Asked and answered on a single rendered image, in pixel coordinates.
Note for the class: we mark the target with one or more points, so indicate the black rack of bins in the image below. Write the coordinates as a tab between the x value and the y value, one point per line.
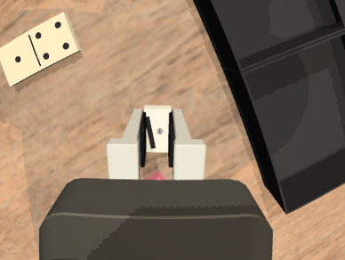
300	99

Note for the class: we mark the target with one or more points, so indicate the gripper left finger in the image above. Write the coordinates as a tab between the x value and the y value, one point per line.
126	156

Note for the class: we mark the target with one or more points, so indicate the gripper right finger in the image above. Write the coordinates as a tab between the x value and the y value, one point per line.
186	156

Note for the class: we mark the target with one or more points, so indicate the cream domino tile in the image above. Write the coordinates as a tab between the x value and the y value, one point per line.
41	47

